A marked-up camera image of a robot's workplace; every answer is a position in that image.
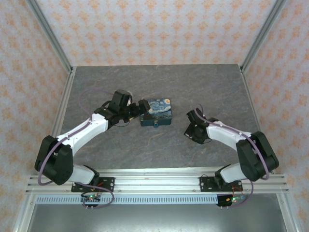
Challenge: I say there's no aluminium table side rail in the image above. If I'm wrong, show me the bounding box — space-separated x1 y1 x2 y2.
50 66 77 138
239 64 275 174

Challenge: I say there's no white slotted cable duct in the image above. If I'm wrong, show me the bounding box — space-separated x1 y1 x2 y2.
36 195 219 205

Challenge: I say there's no aluminium mounting rail beam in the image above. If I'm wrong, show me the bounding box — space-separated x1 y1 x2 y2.
25 173 289 194

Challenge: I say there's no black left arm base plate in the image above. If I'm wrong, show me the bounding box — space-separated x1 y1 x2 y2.
71 177 115 193

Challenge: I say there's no starry night printed tin box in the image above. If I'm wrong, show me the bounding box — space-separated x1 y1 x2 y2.
139 98 173 128

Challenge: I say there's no aluminium frame post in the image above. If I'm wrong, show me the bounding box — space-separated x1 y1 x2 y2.
25 0 73 73
241 0 288 73

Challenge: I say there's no grey sheet metal tray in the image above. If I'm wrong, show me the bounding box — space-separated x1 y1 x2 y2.
14 193 300 232

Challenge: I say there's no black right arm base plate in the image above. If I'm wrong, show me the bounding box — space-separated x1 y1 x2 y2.
199 176 243 193

